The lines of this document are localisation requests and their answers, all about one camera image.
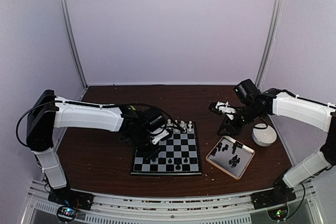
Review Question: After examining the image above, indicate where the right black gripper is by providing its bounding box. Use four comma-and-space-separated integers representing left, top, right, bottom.
217, 102, 263, 137

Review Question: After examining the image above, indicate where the black white chess board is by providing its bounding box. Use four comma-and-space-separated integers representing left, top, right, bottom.
130, 121, 202, 176

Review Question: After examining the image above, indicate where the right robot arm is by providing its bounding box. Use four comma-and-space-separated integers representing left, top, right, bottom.
209, 79, 335, 204

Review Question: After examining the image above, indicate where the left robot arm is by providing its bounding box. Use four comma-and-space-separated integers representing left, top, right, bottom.
26, 90, 172, 205

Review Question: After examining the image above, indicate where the wooden metal tray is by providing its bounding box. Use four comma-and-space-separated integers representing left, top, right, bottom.
205, 136, 255, 180

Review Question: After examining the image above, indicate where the white bowl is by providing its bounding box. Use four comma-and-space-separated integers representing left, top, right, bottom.
252, 123, 277, 147

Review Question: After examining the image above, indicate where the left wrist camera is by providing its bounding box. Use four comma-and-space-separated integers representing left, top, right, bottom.
150, 127, 172, 145

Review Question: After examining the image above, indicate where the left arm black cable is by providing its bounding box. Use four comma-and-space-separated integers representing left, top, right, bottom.
15, 102, 174, 147

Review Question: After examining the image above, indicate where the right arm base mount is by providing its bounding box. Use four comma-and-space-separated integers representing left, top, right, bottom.
251, 190, 296, 210

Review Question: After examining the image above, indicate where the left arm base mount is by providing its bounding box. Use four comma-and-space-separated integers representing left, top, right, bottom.
48, 190, 94, 210

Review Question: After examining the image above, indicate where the front aluminium rail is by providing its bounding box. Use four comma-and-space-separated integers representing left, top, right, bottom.
18, 180, 327, 223

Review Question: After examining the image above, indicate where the right aluminium frame post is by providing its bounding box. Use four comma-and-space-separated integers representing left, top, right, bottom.
255, 0, 283, 88

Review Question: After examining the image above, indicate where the aluminium frame post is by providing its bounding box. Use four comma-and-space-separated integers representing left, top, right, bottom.
255, 0, 283, 88
60, 0, 88, 89

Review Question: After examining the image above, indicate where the left aluminium frame post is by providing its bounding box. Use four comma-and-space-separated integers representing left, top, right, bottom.
60, 0, 88, 89

